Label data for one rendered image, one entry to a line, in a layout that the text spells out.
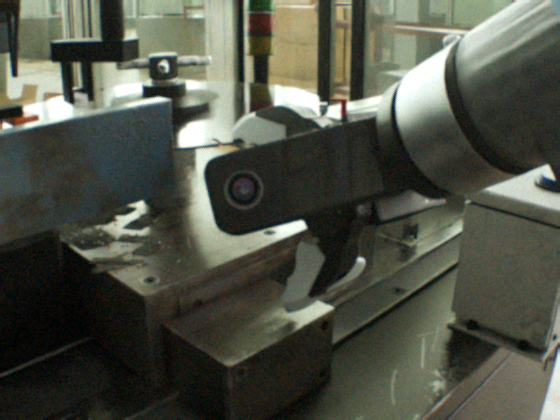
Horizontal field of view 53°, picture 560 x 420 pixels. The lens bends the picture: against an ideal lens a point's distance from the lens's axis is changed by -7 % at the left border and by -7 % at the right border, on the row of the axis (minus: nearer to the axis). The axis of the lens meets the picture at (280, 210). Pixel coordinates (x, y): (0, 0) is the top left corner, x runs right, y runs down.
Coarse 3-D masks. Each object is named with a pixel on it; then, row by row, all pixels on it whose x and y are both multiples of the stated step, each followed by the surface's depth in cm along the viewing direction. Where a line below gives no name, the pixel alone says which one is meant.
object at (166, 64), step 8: (152, 56) 57; (160, 56) 57; (168, 56) 57; (176, 56) 58; (192, 56) 58; (200, 56) 58; (208, 56) 59; (120, 64) 57; (128, 64) 57; (136, 64) 57; (144, 64) 57; (152, 64) 57; (160, 64) 54; (168, 64) 56; (176, 64) 58; (184, 64) 58; (192, 64) 58; (200, 64) 59; (208, 64) 59; (152, 72) 57; (160, 72) 54; (168, 72) 57; (176, 72) 58; (152, 80) 58; (160, 80) 57; (168, 80) 58; (176, 80) 58
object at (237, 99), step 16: (208, 80) 75; (96, 96) 66; (112, 96) 66; (224, 96) 64; (240, 96) 64; (256, 96) 64; (272, 96) 64; (288, 96) 64; (304, 96) 64; (48, 112) 59; (64, 112) 58; (208, 112) 57; (224, 112) 57; (240, 112) 57; (320, 112) 57; (176, 128) 51; (192, 128) 51; (208, 128) 51; (224, 128) 50; (176, 144) 46; (192, 144) 46; (208, 144) 46; (224, 144) 46
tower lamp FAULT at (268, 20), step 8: (248, 16) 83; (256, 16) 82; (264, 16) 82; (272, 16) 83; (248, 24) 83; (256, 24) 83; (264, 24) 83; (272, 24) 83; (248, 32) 84; (256, 32) 83; (264, 32) 83; (272, 32) 84
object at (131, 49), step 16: (112, 0) 48; (112, 16) 49; (112, 32) 49; (64, 48) 51; (80, 48) 51; (96, 48) 50; (112, 48) 49; (128, 48) 50; (64, 64) 52; (80, 64) 54; (64, 80) 53; (64, 96) 54
